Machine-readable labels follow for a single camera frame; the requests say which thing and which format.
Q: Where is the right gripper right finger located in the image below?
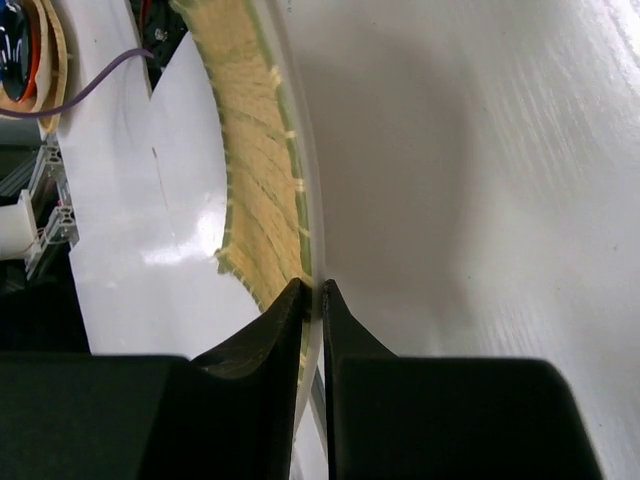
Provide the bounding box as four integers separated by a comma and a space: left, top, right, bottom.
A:
322, 280, 395, 479

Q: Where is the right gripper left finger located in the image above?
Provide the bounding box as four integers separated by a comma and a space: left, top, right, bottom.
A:
170, 279, 306, 479

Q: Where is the square woven bamboo mat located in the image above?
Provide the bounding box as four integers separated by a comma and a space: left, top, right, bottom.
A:
169, 0, 315, 389

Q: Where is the aluminium frame rail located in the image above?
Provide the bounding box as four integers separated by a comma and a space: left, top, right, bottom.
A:
1, 138, 79, 282

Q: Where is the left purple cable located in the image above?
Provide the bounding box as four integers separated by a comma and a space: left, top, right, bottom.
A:
0, 47, 156, 120

